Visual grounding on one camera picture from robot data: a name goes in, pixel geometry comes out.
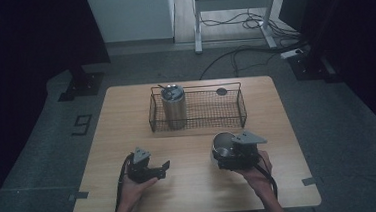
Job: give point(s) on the grey tape piece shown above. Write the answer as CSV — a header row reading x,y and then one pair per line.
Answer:
x,y
79,195
309,181

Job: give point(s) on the white metal desk frame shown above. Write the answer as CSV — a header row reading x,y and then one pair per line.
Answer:
x,y
232,2

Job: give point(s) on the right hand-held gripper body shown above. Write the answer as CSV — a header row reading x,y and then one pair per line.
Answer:
x,y
244,155

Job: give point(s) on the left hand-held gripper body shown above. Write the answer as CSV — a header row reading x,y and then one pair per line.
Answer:
x,y
140,171

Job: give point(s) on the dark curtain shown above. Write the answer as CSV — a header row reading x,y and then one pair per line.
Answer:
x,y
21,47
354,24

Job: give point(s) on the stainless steel cup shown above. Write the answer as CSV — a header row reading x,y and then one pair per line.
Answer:
x,y
221,139

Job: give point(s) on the person's left hand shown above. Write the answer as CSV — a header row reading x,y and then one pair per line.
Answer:
x,y
133,191

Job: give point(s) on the white power strip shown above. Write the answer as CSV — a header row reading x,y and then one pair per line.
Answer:
x,y
291,53

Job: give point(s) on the black stand base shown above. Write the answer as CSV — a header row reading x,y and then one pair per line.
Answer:
x,y
310,67
82,85

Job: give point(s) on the person's right hand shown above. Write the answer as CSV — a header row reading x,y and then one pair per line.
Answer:
x,y
259,177

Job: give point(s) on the black round lid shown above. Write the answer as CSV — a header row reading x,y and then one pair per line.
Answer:
x,y
221,91

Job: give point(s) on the lidded stainless steel tumbler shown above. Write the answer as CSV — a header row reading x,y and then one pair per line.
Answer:
x,y
174,112

